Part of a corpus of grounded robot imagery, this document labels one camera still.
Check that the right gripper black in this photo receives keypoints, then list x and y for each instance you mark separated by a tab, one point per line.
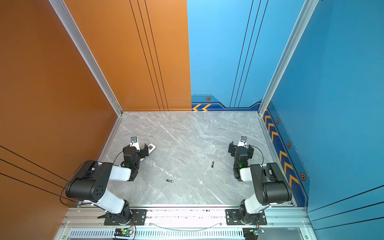
232	147

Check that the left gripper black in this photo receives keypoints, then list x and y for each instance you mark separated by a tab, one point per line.
142	148

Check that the beige remote control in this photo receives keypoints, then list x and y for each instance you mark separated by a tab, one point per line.
151	148

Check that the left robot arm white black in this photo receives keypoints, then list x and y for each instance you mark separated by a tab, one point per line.
89	184

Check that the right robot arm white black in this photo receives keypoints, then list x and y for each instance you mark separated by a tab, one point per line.
269	183

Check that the circuit board right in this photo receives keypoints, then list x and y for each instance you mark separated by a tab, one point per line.
252	233

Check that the green circuit board left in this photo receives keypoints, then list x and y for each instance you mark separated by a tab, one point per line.
124	234

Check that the white ventilation grille strip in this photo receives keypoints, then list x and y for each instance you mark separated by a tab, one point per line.
155	234

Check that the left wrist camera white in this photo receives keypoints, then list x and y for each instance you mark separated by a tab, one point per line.
134	141

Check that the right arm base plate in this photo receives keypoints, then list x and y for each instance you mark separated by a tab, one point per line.
235	217

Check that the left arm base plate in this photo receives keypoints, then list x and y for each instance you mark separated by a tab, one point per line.
135	217

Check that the aluminium front rail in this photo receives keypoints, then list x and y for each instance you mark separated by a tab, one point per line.
189	218

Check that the left aluminium corner post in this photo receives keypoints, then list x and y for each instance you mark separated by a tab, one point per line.
75	34

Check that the aluminium corner post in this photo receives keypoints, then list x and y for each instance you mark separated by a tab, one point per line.
75	34
301	23

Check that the right aluminium corner post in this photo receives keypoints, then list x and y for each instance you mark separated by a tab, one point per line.
301	23

